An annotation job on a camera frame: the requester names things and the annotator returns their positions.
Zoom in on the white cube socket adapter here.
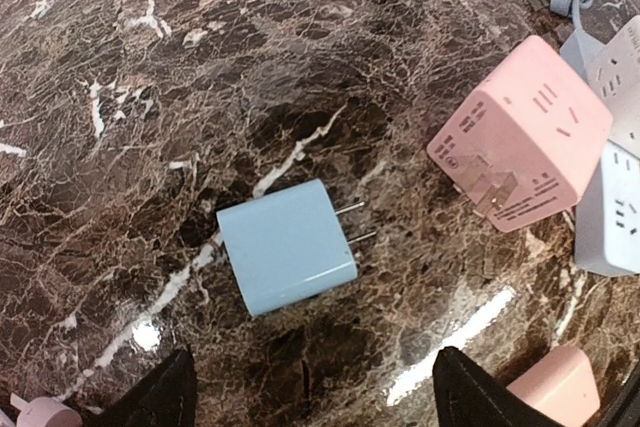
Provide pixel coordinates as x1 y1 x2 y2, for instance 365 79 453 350
586 15 640 157

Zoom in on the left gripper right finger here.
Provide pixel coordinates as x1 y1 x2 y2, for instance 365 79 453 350
432 347 559 427

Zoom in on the blue power strip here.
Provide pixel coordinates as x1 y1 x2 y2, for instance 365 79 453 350
560 32 639 277

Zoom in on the pink flat charger plug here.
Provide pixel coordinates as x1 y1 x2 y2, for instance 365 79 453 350
507 345 601 427

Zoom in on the pink cube socket adapter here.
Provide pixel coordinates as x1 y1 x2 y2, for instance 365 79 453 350
427 35 613 233

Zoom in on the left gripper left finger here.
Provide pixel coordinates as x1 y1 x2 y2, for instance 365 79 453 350
84 348 198 427

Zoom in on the blue charger plug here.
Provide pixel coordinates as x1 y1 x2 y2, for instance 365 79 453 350
216 179 376 317

